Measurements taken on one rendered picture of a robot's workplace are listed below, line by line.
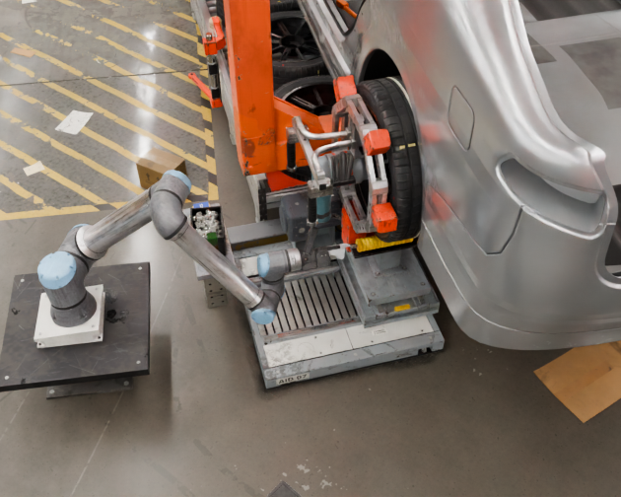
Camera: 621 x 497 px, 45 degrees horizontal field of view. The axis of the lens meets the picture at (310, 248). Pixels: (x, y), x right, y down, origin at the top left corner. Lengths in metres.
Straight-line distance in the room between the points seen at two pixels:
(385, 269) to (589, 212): 1.49
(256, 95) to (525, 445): 1.85
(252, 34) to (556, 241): 1.55
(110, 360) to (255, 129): 1.17
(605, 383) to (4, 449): 2.59
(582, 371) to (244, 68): 1.99
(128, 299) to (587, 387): 2.05
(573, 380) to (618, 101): 1.22
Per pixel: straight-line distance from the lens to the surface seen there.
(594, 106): 3.30
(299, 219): 3.50
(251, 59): 3.18
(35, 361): 3.28
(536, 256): 2.21
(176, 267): 3.87
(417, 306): 3.47
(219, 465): 3.21
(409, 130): 2.81
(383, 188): 2.82
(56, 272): 3.11
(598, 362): 3.68
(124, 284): 3.44
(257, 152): 3.45
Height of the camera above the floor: 2.83
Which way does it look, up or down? 46 degrees down
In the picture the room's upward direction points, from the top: straight up
